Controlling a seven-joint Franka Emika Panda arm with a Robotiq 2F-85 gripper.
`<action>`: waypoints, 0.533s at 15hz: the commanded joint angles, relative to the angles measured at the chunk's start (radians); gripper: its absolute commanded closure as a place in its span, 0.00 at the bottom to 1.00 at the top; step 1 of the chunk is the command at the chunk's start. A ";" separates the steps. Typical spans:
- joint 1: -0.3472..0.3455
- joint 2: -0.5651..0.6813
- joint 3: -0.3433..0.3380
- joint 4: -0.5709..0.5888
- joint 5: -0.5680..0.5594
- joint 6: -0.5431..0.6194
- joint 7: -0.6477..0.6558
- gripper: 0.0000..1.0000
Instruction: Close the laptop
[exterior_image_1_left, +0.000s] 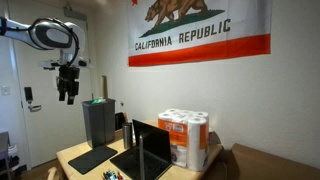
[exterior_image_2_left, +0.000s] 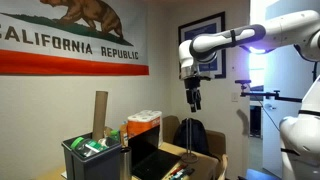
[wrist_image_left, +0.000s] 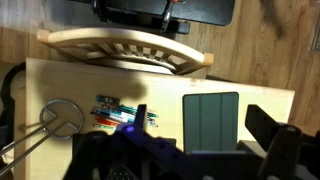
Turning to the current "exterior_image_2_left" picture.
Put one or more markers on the stainless steel tumbler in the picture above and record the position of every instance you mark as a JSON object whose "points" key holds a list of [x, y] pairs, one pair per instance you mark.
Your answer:
{"points": [[125, 163]]}

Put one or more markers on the clear green labelled container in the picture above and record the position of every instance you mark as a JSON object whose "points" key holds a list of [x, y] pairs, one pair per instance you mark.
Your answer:
{"points": [[93, 147]]}

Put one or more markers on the red marker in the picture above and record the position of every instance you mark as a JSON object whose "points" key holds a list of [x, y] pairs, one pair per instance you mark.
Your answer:
{"points": [[179, 170]]}

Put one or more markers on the orange paper towel pack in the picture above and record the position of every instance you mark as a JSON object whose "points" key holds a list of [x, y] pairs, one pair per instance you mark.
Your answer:
{"points": [[143, 123]]}

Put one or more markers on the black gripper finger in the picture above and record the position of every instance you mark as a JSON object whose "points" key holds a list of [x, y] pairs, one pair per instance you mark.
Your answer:
{"points": [[192, 103], [199, 101]]}

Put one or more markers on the California Republic flag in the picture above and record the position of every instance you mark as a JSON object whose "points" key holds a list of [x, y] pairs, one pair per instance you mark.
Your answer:
{"points": [[73, 36]]}

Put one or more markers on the brown armchair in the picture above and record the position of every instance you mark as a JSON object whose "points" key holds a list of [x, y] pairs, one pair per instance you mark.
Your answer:
{"points": [[216, 141]]}

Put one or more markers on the green round lid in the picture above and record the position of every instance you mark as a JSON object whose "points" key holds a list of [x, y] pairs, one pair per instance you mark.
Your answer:
{"points": [[77, 142]]}

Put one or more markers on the gray plastic trash bin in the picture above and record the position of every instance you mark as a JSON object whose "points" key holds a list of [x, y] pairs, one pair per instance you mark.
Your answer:
{"points": [[96, 165]]}

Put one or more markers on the gray blue open door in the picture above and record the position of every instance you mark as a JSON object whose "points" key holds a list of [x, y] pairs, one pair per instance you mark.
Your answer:
{"points": [[286, 83]]}

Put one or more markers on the black laptop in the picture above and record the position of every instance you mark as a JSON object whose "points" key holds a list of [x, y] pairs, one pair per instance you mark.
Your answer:
{"points": [[146, 156]]}

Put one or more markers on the brown cardboard tube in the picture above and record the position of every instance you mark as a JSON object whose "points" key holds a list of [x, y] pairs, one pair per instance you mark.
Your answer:
{"points": [[100, 113]]}

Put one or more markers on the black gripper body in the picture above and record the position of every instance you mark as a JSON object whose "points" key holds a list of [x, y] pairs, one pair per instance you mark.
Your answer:
{"points": [[192, 83]]}

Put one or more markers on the black backpack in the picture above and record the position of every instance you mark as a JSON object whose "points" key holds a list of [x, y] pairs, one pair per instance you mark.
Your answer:
{"points": [[196, 135]]}

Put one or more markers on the white wall switch plate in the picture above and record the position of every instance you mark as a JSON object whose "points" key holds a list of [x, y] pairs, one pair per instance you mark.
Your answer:
{"points": [[235, 97]]}

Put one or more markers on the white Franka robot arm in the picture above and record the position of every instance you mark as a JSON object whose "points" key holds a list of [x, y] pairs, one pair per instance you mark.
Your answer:
{"points": [[216, 41]]}

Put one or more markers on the dark marker bundle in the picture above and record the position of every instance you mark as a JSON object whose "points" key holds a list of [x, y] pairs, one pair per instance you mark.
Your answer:
{"points": [[185, 174]]}

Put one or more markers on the black framed blue picture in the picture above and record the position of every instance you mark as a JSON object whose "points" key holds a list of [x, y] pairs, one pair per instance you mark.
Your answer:
{"points": [[213, 28]]}

